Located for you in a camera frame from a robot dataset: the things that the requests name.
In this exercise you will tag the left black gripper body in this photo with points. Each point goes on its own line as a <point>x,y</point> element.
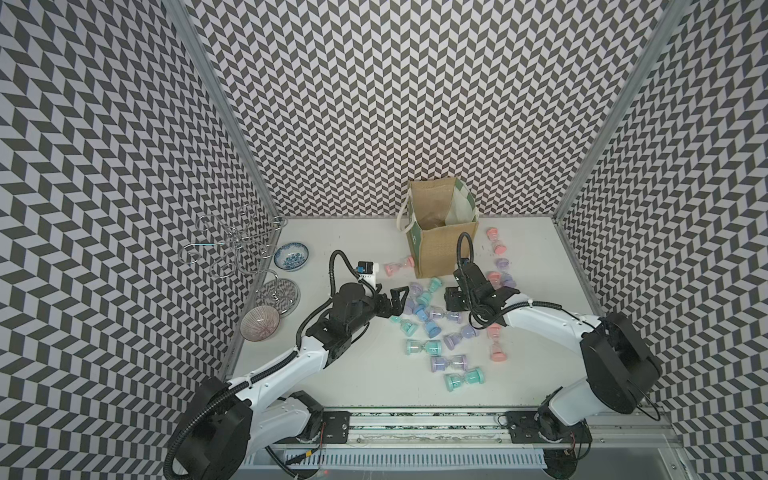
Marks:
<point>377,306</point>

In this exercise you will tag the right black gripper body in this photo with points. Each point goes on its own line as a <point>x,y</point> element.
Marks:
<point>459,301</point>

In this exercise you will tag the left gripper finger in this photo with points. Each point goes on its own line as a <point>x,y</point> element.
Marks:
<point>399,295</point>
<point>393,307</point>

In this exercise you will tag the green hourglass pile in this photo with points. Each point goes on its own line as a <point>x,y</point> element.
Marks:
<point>407,327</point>
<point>426,296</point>

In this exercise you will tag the purple hourglass pile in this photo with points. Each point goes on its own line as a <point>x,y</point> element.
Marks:
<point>415,290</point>
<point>438,313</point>

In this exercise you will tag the green hourglass top pile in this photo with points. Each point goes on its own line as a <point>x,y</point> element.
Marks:
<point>426,296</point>

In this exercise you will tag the purple hourglass top pile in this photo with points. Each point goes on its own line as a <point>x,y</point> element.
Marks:
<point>438,313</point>

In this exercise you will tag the blue hourglass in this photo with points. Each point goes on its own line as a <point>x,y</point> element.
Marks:
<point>431,327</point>

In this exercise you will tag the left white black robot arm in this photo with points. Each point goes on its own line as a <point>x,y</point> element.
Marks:
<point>227,420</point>

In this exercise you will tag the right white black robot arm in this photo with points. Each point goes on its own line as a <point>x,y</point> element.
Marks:
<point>617,368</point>

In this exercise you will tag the pink hourglass right middle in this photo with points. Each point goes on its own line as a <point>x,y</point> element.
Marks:
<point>495,278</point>

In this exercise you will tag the pink hourglass left of bag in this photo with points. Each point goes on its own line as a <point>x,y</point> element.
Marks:
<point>393,268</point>

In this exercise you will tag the pink hourglass front right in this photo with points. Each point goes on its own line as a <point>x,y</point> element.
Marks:
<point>497,353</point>

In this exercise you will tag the purple hourglass centre right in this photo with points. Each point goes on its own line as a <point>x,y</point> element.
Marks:
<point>452,340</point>

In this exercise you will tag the green hourglass middle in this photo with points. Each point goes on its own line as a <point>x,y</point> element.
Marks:
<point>431,347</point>

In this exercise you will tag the pink hourglass back right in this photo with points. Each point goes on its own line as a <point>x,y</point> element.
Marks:
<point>497,245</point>

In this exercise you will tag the purple hourglass front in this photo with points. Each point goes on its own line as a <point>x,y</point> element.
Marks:
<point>455,362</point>

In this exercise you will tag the green hourglass front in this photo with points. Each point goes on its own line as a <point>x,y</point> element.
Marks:
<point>454,381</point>

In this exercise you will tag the clear glass plate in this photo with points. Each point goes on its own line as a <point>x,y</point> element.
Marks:
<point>281,294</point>

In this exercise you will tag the blue white patterned bowl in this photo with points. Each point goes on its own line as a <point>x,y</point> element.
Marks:
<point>291,256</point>

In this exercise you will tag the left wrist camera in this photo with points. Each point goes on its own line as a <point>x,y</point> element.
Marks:
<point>368,271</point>

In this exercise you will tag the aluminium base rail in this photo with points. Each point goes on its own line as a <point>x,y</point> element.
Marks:
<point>472,443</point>

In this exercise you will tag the wire metal rack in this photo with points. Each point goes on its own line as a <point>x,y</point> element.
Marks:
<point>224,249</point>

